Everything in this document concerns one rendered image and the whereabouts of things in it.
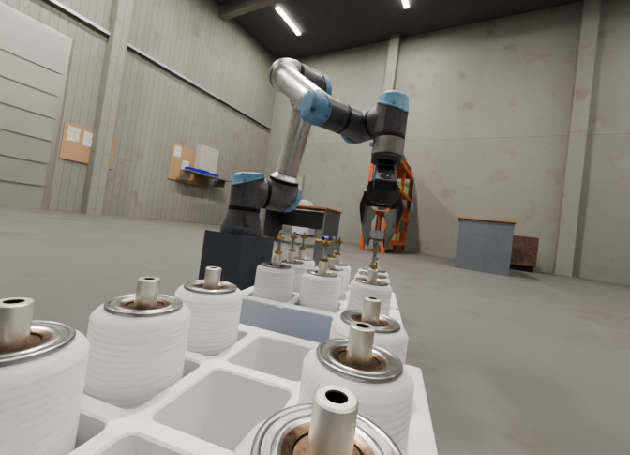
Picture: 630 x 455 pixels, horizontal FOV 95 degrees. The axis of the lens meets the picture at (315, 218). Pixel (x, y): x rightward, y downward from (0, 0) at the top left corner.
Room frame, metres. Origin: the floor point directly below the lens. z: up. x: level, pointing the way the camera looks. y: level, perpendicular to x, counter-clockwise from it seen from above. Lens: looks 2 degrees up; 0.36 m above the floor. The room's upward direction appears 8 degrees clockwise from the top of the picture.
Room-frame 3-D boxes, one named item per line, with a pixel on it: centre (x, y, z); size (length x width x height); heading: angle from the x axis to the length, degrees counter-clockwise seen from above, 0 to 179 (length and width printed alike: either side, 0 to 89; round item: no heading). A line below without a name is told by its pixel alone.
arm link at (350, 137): (0.76, -0.08, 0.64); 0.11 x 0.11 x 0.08; 34
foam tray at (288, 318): (0.82, -0.06, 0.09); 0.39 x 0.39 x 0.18; 77
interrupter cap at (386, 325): (0.37, -0.09, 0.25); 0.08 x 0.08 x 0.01
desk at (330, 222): (5.25, 0.24, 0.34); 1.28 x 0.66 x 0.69; 62
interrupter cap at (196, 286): (0.44, 0.14, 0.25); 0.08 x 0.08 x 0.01
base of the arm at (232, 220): (1.08, 0.27, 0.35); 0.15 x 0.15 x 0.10
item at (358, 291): (0.68, -0.15, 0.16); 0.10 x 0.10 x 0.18
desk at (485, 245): (5.25, -3.06, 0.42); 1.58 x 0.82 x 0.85; 152
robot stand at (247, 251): (1.08, 0.27, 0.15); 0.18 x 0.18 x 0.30; 61
